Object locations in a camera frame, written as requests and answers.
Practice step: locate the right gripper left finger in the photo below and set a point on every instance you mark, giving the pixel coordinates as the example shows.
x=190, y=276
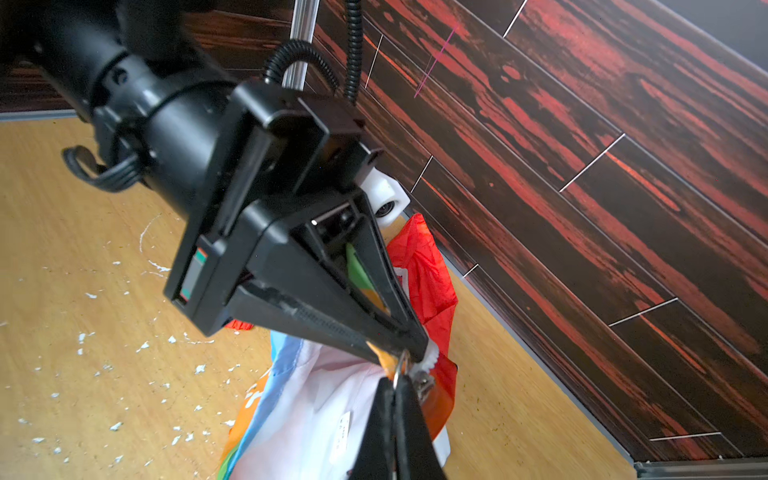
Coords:
x=376, y=457

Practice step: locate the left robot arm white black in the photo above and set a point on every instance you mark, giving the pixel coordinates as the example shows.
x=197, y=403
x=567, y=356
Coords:
x=92, y=50

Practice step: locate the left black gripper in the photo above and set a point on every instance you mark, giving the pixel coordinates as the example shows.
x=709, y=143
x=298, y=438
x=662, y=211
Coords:
x=279, y=234

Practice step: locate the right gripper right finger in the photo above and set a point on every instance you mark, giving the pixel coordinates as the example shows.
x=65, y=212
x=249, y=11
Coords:
x=415, y=457

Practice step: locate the white orange kids jacket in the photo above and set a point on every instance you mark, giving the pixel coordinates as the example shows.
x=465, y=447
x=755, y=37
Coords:
x=305, y=417

